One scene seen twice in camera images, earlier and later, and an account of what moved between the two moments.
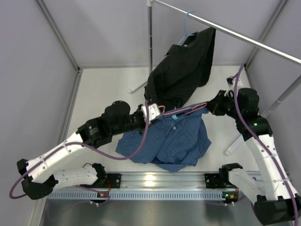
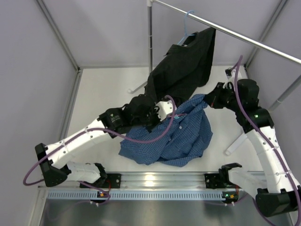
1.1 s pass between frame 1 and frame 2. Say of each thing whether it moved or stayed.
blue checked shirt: moved
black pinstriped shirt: stayed
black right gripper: moved
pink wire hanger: moved
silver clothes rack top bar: stayed
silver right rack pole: stayed
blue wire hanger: stayed
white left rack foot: stayed
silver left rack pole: stayed
